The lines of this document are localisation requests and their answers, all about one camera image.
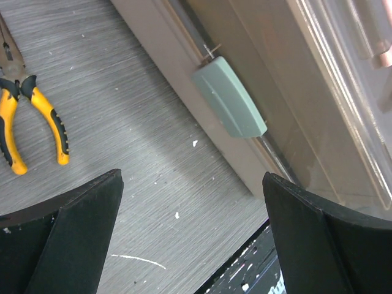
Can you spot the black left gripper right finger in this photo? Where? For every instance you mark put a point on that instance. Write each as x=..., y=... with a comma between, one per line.
x=324, y=247

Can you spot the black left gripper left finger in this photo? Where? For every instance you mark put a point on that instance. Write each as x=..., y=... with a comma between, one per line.
x=60, y=245

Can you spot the translucent brown plastic toolbox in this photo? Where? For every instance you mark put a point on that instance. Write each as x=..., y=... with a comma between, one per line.
x=307, y=67

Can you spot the grey green toolbox latch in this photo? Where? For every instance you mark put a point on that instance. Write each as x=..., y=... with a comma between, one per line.
x=229, y=100

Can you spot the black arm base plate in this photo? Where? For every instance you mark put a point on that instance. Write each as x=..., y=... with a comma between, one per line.
x=253, y=268

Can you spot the yellow handled long nose pliers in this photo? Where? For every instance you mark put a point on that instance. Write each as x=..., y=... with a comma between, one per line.
x=15, y=83

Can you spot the pink toolbox carry handle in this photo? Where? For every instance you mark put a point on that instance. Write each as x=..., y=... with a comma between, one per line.
x=382, y=60

